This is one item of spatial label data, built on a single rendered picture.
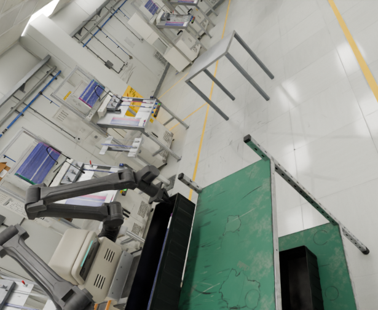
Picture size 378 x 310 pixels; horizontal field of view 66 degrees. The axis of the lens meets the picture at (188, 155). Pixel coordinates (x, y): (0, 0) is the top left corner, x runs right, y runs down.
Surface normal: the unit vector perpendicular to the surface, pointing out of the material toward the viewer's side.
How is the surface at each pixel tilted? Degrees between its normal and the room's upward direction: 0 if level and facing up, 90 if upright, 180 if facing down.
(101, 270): 98
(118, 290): 90
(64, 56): 90
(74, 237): 43
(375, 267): 0
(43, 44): 90
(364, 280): 0
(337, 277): 0
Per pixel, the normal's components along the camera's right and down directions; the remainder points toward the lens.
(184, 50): -0.17, 0.70
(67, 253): -0.06, -0.70
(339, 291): -0.71, -0.57
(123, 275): 0.68, -0.42
